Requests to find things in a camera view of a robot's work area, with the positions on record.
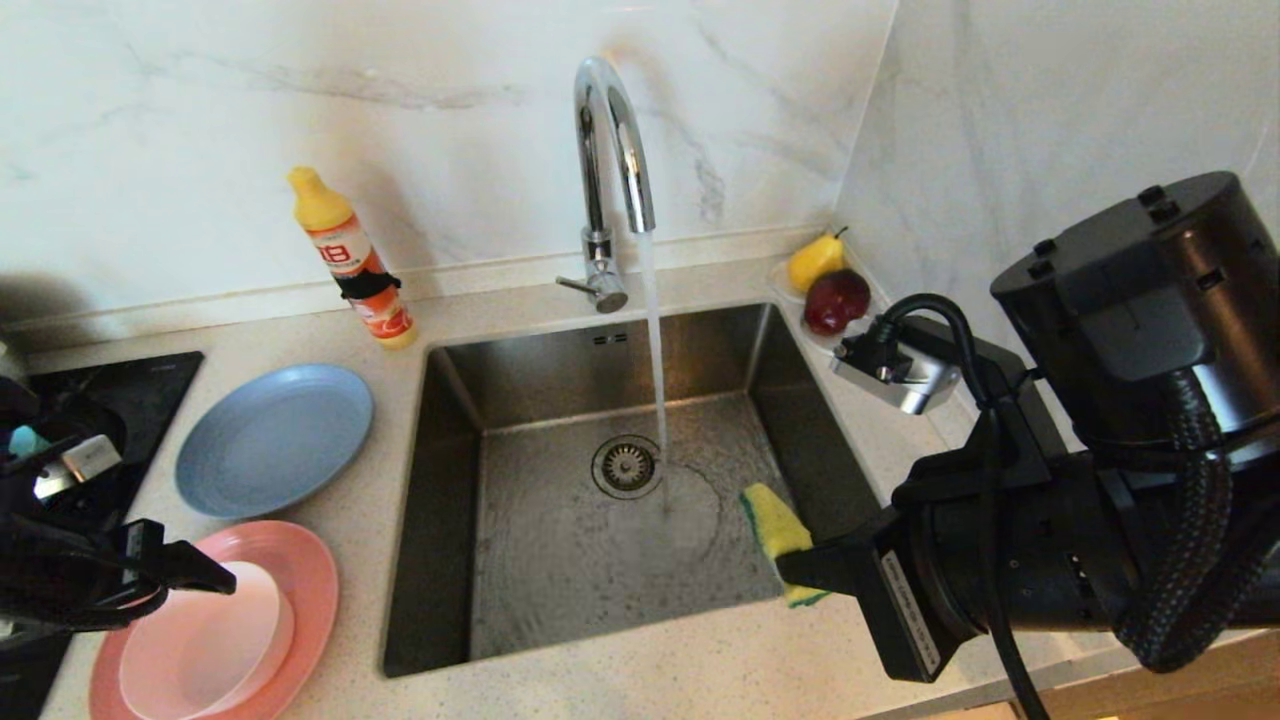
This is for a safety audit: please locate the yellow green sponge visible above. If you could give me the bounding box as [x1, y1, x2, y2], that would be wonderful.
[740, 483, 831, 609]

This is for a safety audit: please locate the pale pink bowl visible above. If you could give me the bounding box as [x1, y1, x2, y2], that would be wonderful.
[118, 560, 296, 720]

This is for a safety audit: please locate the orange dish soap bottle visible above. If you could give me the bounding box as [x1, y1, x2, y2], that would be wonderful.
[287, 165, 419, 351]

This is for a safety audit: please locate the chrome gooseneck faucet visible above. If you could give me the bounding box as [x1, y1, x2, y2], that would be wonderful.
[556, 57, 658, 316]

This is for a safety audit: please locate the stainless steel sink basin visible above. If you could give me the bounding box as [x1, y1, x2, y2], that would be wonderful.
[380, 303, 906, 678]

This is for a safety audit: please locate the pink plate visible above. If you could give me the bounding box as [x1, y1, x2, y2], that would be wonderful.
[88, 520, 339, 720]

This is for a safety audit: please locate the blue plate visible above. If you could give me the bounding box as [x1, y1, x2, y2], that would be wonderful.
[175, 363, 374, 519]

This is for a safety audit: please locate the black glass cooktop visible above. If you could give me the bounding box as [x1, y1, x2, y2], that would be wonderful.
[0, 352, 204, 720]

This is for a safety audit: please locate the round metal drain strainer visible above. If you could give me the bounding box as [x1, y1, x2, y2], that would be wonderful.
[592, 436, 666, 500]

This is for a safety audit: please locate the dark red apple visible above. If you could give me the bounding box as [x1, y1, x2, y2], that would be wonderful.
[805, 268, 871, 336]

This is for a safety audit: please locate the small white dish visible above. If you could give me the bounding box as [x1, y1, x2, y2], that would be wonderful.
[768, 257, 878, 358]

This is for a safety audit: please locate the running water stream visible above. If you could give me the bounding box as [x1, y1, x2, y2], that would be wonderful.
[637, 232, 674, 513]

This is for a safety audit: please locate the yellow pear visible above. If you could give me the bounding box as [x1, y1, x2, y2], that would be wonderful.
[788, 227, 848, 294]

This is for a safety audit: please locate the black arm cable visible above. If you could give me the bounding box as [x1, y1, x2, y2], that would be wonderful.
[875, 293, 1051, 720]

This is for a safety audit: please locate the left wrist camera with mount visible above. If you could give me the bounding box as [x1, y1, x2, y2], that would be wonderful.
[33, 433, 123, 501]

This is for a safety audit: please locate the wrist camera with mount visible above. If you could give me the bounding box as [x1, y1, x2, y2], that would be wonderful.
[832, 318, 963, 416]
[33, 433, 123, 501]

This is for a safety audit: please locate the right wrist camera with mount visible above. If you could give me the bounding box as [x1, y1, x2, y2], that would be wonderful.
[832, 318, 963, 416]

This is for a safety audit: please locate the braided black cable sleeve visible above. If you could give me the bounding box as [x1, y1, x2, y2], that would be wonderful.
[1115, 368, 1280, 673]

